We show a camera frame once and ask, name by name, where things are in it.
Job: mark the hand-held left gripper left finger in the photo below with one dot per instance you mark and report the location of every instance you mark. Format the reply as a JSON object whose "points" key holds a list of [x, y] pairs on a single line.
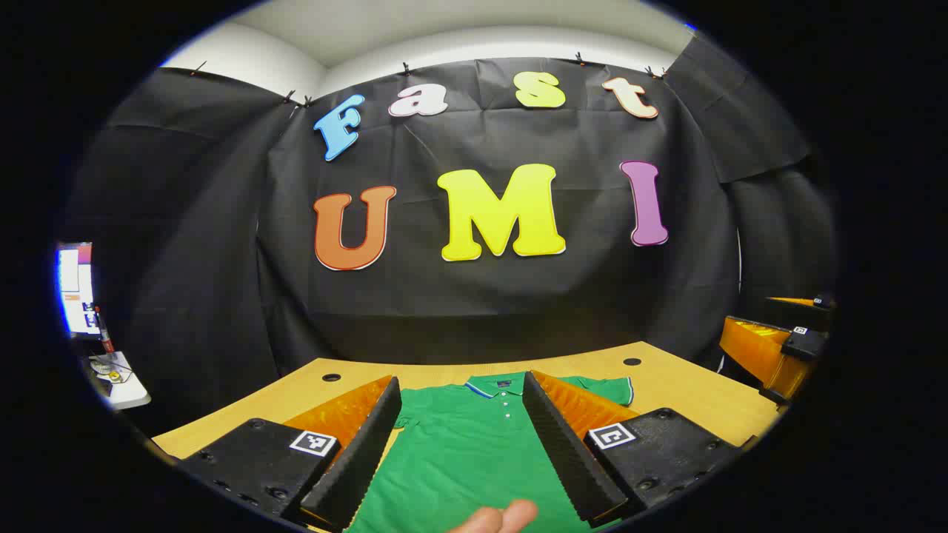
{"points": [[370, 451]]}

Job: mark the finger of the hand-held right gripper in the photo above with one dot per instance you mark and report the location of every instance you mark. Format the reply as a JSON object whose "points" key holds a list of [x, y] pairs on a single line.
{"points": [[755, 348], [803, 312]]}

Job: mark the small white side table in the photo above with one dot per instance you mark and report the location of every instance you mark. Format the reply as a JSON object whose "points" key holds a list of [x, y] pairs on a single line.
{"points": [[129, 392]]}

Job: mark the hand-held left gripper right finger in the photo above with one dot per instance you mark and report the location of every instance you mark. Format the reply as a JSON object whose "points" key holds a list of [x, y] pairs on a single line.
{"points": [[563, 451]]}

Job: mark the green T-shirt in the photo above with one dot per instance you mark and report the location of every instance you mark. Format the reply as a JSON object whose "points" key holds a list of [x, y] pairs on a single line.
{"points": [[459, 444]]}

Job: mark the small red bottle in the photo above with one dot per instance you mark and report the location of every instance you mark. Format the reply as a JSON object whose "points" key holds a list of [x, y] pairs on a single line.
{"points": [[105, 333]]}

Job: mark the black backdrop cloth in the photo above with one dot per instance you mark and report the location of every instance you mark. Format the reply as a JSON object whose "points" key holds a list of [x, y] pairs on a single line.
{"points": [[518, 311]]}

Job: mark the computer monitor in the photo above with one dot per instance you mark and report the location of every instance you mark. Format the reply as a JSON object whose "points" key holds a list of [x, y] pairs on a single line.
{"points": [[74, 289]]}

